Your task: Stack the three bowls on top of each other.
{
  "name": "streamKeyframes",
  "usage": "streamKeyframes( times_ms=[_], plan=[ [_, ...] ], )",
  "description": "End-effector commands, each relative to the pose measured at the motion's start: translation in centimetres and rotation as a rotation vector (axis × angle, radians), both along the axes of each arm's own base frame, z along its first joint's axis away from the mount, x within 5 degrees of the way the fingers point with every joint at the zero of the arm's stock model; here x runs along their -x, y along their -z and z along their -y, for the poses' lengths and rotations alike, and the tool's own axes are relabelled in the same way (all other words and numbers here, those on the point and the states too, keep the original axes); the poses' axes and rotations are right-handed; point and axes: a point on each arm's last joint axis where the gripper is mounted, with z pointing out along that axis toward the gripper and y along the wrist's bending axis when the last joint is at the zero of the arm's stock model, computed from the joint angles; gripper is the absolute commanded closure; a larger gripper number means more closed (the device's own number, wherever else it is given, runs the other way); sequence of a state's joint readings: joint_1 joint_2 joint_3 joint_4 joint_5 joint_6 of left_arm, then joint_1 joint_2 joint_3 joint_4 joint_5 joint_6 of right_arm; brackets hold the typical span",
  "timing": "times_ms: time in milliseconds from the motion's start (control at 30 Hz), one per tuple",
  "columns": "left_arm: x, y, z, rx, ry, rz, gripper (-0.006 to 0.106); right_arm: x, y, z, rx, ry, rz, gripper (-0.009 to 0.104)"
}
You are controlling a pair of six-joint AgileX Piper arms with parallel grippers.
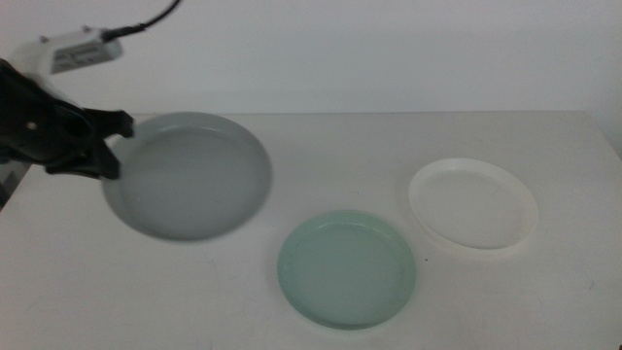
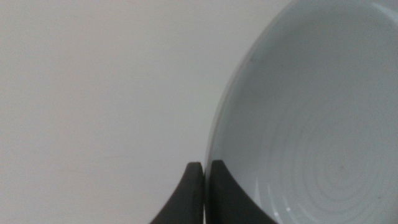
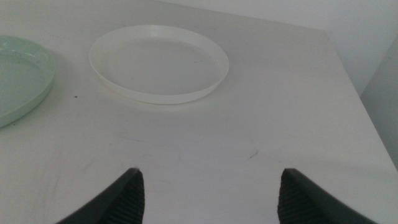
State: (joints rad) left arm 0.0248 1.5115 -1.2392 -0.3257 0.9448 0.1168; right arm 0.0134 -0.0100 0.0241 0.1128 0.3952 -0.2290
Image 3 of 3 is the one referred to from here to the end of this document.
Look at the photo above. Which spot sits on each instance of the pale green shallow bowl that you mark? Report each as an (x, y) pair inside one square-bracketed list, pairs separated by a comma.
[(21, 81)]

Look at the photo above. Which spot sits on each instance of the white shallow bowl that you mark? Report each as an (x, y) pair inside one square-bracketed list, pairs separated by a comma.
[(158, 65)]

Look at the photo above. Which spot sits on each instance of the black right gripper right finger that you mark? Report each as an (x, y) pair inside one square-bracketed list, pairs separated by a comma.
[(298, 199)]

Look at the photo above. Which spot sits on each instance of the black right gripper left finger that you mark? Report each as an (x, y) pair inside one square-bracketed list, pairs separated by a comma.
[(124, 199)]

